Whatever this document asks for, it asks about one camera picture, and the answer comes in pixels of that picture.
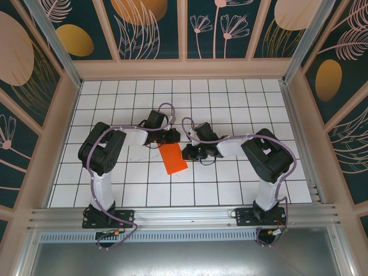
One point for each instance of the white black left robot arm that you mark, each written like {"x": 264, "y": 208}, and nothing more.
{"x": 100, "y": 187}

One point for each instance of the small controller board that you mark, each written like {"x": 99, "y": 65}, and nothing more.
{"x": 277, "y": 231}
{"x": 115, "y": 233}

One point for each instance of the orange cloth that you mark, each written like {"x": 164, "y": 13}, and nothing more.
{"x": 172, "y": 161}

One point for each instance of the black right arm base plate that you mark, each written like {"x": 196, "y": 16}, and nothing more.
{"x": 244, "y": 217}

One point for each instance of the grey metal sheet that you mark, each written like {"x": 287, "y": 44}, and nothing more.
{"x": 184, "y": 258}

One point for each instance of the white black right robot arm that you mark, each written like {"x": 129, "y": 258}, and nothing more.
{"x": 267, "y": 192}

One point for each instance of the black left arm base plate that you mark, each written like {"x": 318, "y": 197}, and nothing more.
{"x": 126, "y": 218}

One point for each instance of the aluminium side rail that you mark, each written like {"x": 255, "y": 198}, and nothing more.
{"x": 302, "y": 143}

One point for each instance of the aluminium mounting rail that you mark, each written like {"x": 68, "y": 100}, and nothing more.
{"x": 184, "y": 217}

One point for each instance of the aluminium frame post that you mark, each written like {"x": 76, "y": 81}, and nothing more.
{"x": 59, "y": 49}
{"x": 342, "y": 253}
{"x": 27, "y": 256}
{"x": 305, "y": 43}

